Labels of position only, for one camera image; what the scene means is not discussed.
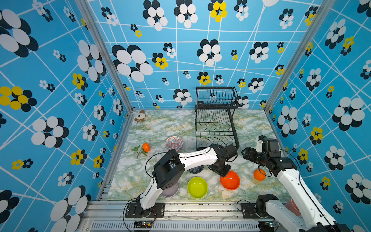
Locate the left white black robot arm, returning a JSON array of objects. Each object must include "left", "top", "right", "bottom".
[{"left": 136, "top": 144, "right": 238, "bottom": 212}]

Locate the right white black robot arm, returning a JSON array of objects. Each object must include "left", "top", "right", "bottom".
[{"left": 241, "top": 135, "right": 350, "bottom": 232}]

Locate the red white patterned bowl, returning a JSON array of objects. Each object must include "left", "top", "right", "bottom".
[{"left": 164, "top": 136, "right": 184, "bottom": 151}]

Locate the orange plastic bowl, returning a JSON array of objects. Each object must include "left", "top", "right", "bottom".
[{"left": 220, "top": 171, "right": 241, "bottom": 190}]

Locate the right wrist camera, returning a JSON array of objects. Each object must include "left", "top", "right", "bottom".
[{"left": 257, "top": 135, "right": 280, "bottom": 156}]

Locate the orange fruit right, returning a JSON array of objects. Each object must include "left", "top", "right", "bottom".
[{"left": 253, "top": 169, "right": 267, "bottom": 181}]

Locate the circuit board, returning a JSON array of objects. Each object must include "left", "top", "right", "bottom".
[
  {"left": 259, "top": 221, "right": 275, "bottom": 232},
  {"left": 133, "top": 221, "right": 154, "bottom": 229}
]

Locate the lilac plastic bowl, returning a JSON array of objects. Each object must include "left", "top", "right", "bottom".
[{"left": 161, "top": 181, "right": 180, "bottom": 198}]

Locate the black wire dish rack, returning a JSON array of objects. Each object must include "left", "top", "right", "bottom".
[{"left": 195, "top": 87, "right": 240, "bottom": 150}]

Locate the lime green bowl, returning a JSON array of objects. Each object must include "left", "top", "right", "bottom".
[{"left": 187, "top": 177, "right": 208, "bottom": 199}]

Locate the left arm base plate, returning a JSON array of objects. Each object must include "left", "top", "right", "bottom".
[{"left": 123, "top": 202, "right": 165, "bottom": 218}]

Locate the black patterned bowl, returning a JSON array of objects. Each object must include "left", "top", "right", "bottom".
[{"left": 188, "top": 165, "right": 204, "bottom": 174}]

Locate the right circuit board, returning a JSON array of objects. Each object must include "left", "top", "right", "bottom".
[{"left": 259, "top": 221, "right": 275, "bottom": 232}]

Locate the small plush toy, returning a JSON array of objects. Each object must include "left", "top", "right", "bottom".
[{"left": 134, "top": 110, "right": 146, "bottom": 123}]

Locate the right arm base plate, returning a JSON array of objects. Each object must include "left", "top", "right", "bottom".
[{"left": 240, "top": 203, "right": 269, "bottom": 219}]

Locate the left circuit board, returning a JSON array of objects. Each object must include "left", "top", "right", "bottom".
[{"left": 133, "top": 221, "right": 154, "bottom": 229}]

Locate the pink plastic cup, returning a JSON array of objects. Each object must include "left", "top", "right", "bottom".
[{"left": 285, "top": 199, "right": 301, "bottom": 217}]

